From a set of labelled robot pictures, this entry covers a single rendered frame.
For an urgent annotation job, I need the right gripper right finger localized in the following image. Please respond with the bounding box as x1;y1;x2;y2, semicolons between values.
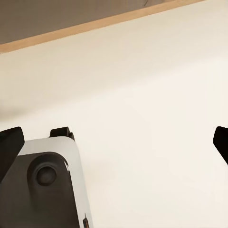
213;126;228;165

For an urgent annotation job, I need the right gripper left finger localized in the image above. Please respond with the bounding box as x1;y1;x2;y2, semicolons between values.
0;127;25;183

